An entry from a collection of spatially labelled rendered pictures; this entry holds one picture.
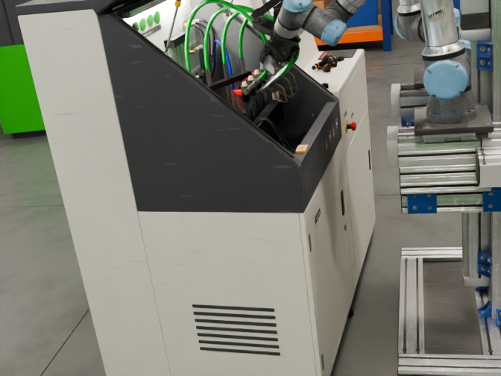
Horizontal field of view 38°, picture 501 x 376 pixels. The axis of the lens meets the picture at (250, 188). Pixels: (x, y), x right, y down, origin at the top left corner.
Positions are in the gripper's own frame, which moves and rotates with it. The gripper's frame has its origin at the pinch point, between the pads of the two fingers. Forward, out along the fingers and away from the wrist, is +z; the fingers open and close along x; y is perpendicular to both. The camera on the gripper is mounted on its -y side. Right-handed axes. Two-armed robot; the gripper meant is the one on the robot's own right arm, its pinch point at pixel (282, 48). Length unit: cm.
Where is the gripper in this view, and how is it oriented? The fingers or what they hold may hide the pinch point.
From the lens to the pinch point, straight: 246.9
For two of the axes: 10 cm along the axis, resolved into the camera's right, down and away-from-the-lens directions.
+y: 9.5, 0.0, -3.1
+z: 1.2, 9.2, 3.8
